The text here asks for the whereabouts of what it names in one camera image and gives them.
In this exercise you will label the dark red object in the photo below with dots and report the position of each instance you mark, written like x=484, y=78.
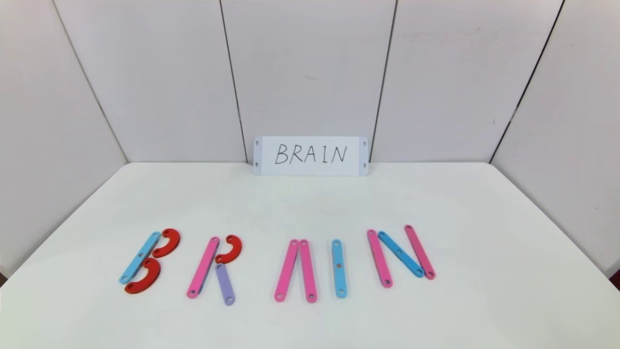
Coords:
x=616, y=280

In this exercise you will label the long pink bar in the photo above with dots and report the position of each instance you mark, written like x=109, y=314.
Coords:
x=308, y=271
x=203, y=267
x=286, y=271

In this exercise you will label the large red C piece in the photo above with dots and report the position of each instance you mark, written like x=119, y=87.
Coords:
x=173, y=240
x=151, y=277

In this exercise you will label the short blue bar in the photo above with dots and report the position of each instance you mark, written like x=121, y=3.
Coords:
x=401, y=254

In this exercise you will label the white BRAIN sign card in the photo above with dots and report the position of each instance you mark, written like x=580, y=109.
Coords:
x=358, y=156

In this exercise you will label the blue bar with orange underside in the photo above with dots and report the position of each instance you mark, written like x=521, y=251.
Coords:
x=339, y=278

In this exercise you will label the dark pink bar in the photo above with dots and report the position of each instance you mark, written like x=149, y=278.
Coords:
x=419, y=252

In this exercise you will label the small red C piece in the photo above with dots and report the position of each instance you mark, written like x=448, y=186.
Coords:
x=235, y=252

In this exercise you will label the short purple bar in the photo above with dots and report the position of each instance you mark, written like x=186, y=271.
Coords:
x=225, y=285

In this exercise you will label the long light blue bar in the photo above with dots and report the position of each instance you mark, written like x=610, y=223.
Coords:
x=139, y=258

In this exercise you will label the short pink bar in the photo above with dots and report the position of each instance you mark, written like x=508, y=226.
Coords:
x=379, y=259

